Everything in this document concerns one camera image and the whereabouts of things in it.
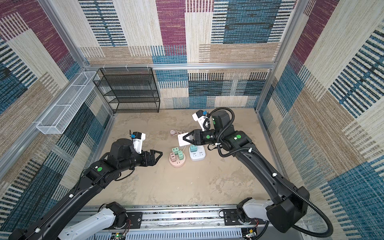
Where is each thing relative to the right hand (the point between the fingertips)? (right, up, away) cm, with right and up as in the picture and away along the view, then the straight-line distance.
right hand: (186, 140), depth 67 cm
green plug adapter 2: (-4, -11, +21) cm, 25 cm away
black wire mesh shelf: (-43, +32, +42) cm, 68 cm away
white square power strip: (+7, -12, +26) cm, 30 cm away
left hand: (-14, -6, +4) cm, 16 cm away
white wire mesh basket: (-61, +9, +3) cm, 62 cm away
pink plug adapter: (-9, -11, +20) cm, 25 cm away
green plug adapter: (-8, -8, +23) cm, 26 cm away
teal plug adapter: (+3, -7, +25) cm, 26 cm away
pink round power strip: (-6, -16, +22) cm, 28 cm away
